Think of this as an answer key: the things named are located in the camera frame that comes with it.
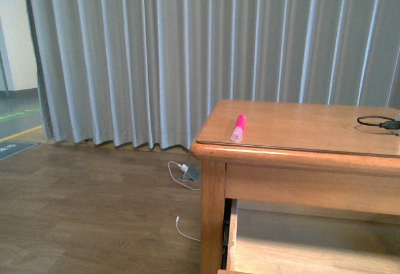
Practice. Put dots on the wooden nightstand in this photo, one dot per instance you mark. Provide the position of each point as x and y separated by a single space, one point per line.
296 154

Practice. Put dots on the white charger adapter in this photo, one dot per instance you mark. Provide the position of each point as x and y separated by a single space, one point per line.
183 168

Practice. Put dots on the pink marker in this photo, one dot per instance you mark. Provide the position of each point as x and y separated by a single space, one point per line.
237 134

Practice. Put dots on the dark floor mat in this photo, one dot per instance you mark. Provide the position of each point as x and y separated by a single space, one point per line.
11 148

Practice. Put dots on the grey floor socket box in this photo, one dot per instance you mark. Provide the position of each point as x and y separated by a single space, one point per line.
192 174

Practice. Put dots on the grey pleated curtain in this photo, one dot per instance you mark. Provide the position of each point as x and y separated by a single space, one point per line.
151 71

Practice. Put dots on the wooden drawer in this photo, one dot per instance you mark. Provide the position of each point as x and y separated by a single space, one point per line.
272 238

